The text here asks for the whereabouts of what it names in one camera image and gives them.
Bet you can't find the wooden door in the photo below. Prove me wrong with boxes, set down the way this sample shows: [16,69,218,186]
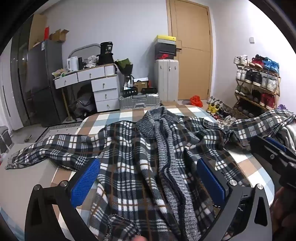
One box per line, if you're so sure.
[166,0,213,101]

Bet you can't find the black box with lights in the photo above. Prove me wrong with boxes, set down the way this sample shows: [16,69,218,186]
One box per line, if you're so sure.
[122,88,138,98]

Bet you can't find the silver ribbed suitcase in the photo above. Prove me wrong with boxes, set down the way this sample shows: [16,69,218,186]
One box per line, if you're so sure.
[119,93,161,110]

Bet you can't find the black shoe box red logo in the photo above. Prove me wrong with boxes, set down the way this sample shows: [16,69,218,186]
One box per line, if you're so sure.
[154,52,177,60]

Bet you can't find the white electric kettle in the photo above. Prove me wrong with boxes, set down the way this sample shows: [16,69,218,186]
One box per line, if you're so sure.
[67,57,78,72]

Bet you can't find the open cardboard box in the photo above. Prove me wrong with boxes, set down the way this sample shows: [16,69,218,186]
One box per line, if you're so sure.
[49,29,70,42]

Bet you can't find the white desk with drawers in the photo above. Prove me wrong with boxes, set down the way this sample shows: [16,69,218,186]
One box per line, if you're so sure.
[53,64,122,122]

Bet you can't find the dark glass partition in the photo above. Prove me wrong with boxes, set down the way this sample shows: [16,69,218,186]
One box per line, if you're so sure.
[10,14,31,130]

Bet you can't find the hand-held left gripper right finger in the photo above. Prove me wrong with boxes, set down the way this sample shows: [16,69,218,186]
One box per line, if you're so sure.
[196,159,272,241]

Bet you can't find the dark bag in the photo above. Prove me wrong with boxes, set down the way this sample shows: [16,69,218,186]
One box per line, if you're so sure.
[69,86,96,117]

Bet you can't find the scattered shoes pile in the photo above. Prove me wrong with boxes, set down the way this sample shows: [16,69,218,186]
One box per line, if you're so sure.
[206,96,237,127]

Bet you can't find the person's right hand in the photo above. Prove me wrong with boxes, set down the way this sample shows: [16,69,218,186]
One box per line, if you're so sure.
[273,186,296,234]

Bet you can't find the brown blue checked blanket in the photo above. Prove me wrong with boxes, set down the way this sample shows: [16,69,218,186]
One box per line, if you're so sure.
[51,103,275,241]

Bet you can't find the wooden shoe rack with shoes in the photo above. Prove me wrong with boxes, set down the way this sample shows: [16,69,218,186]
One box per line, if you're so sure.
[233,54,281,110]

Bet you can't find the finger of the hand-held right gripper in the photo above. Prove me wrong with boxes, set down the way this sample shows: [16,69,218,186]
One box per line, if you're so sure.
[250,135,292,167]
[265,137,296,160]

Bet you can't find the brown gift box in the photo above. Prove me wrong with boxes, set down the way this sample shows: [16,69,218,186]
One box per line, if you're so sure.
[134,80,149,92]

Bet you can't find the grey dotted floor rug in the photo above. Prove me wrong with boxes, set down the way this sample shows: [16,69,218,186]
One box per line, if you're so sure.
[35,121,84,142]

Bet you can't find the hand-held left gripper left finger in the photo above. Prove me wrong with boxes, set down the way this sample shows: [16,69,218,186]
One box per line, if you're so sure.
[25,159,101,241]

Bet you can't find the arched mirror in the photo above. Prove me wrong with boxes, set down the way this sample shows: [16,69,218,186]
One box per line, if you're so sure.
[68,44,102,67]

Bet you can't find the green wrapped bouquet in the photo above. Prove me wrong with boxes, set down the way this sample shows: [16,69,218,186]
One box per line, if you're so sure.
[115,59,134,76]

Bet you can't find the pile of folded clothes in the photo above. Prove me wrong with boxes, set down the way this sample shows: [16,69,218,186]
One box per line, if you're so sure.
[276,104,296,151]

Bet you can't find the yellow shoe box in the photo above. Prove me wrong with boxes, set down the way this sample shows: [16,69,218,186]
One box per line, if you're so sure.
[157,35,176,43]

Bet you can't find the white upright suitcase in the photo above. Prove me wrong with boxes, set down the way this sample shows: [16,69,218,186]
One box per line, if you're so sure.
[154,59,179,102]

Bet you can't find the grey refrigerator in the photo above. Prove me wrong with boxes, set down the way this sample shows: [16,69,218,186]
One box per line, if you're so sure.
[24,39,64,127]

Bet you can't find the red plastic bag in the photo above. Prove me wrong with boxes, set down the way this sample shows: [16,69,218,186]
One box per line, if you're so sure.
[190,95,203,107]

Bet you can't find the plaid knit cardigan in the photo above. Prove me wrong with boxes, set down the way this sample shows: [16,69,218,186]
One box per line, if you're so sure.
[5,107,296,241]

